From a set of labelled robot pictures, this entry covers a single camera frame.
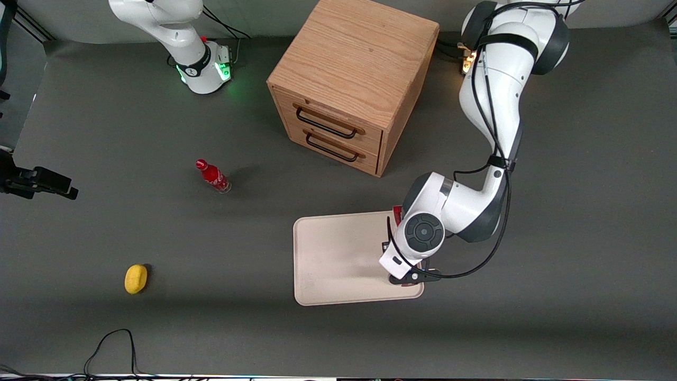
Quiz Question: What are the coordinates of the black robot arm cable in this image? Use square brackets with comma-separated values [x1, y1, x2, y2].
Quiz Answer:
[386, 0, 585, 280]

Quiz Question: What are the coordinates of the yellow lemon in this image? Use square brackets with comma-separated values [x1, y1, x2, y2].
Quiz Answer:
[124, 264, 148, 295]

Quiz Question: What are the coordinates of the black looped table cable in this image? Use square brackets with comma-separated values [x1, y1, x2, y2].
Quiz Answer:
[63, 329, 159, 380]

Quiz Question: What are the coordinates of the black metal drawer handle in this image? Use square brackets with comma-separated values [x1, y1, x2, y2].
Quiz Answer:
[295, 107, 358, 140]
[305, 132, 359, 162]

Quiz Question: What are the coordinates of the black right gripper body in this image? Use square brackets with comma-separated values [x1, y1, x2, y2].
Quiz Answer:
[0, 150, 35, 201]

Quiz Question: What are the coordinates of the wooden drawer cabinet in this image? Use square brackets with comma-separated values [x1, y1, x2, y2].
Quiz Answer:
[267, 0, 441, 178]

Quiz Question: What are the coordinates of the wooden drawer front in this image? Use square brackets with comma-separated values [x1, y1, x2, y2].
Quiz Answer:
[272, 87, 383, 156]
[282, 121, 379, 176]

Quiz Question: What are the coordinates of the cream rectangular tray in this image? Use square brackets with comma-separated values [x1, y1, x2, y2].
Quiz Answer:
[292, 210, 425, 307]

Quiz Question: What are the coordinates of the black base cable bundle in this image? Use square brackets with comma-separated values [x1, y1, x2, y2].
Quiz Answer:
[201, 5, 251, 68]
[436, 37, 472, 60]

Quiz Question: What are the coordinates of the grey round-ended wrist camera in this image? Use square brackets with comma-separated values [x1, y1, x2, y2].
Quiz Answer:
[388, 266, 441, 287]

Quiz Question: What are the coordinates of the red cola bottle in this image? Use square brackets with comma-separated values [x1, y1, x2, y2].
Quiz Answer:
[195, 159, 232, 194]

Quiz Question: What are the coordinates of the black frame rail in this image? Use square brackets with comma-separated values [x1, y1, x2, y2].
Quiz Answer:
[12, 8, 57, 43]

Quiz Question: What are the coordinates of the black hanging strap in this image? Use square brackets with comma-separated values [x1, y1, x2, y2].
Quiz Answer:
[0, 0, 17, 102]

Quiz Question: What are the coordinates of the red cookie box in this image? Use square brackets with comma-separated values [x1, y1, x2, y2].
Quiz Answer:
[392, 205, 425, 288]

